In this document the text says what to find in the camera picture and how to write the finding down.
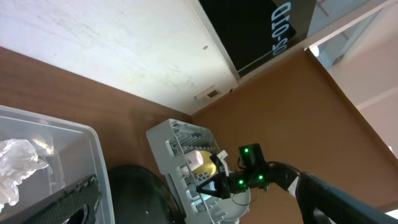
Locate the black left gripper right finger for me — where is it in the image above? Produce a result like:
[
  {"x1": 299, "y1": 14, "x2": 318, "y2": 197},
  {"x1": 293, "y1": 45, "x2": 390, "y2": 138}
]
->
[{"x1": 295, "y1": 172, "x2": 397, "y2": 224}]

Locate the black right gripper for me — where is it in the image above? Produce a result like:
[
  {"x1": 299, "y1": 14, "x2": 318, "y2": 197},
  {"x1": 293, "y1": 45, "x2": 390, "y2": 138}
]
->
[{"x1": 196, "y1": 143, "x2": 269, "y2": 199}]

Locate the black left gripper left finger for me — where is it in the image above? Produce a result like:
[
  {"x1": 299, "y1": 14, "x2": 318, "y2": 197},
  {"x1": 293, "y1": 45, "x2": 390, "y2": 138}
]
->
[{"x1": 1, "y1": 174, "x2": 101, "y2": 224}]

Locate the yellow bowl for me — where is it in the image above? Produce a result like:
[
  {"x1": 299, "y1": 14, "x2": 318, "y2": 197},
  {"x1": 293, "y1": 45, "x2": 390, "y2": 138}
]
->
[{"x1": 194, "y1": 151, "x2": 216, "y2": 175}]

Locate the light grey plate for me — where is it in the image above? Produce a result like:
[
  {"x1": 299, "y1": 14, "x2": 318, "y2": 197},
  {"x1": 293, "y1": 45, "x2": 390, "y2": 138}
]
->
[{"x1": 211, "y1": 190, "x2": 251, "y2": 221}]

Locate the pink cup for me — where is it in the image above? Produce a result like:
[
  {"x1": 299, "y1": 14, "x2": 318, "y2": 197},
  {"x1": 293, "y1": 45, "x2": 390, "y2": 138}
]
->
[{"x1": 180, "y1": 150, "x2": 204, "y2": 176}]

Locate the large white tissue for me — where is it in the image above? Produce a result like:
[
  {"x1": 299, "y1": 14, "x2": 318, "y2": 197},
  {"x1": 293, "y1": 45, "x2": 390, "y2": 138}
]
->
[{"x1": 1, "y1": 139, "x2": 49, "y2": 210}]

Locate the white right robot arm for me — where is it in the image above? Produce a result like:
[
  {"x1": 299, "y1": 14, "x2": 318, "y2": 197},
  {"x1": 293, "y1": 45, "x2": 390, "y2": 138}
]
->
[{"x1": 196, "y1": 143, "x2": 300, "y2": 199}]

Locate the clear plastic waste bin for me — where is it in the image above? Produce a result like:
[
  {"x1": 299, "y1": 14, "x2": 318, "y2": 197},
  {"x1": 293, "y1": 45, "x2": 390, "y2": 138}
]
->
[{"x1": 1, "y1": 106, "x2": 115, "y2": 223}]

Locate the grey dishwasher rack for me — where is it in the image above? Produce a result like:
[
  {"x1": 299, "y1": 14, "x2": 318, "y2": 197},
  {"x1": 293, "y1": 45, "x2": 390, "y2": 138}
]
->
[{"x1": 146, "y1": 119, "x2": 239, "y2": 223}]

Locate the round black serving tray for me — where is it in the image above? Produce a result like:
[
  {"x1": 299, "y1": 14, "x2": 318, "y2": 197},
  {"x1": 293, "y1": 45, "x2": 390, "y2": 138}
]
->
[{"x1": 108, "y1": 165, "x2": 185, "y2": 224}]

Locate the black door sign panel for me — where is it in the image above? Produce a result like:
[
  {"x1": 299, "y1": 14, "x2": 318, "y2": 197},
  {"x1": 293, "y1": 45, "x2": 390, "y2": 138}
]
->
[{"x1": 200, "y1": 0, "x2": 316, "y2": 77}]

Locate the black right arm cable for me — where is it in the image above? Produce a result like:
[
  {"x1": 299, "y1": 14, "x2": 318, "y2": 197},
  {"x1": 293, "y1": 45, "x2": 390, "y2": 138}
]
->
[{"x1": 231, "y1": 160, "x2": 299, "y2": 207}]

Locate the white wall socket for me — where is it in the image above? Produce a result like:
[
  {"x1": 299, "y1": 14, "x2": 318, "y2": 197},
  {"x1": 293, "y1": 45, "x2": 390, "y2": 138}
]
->
[{"x1": 195, "y1": 85, "x2": 221, "y2": 100}]

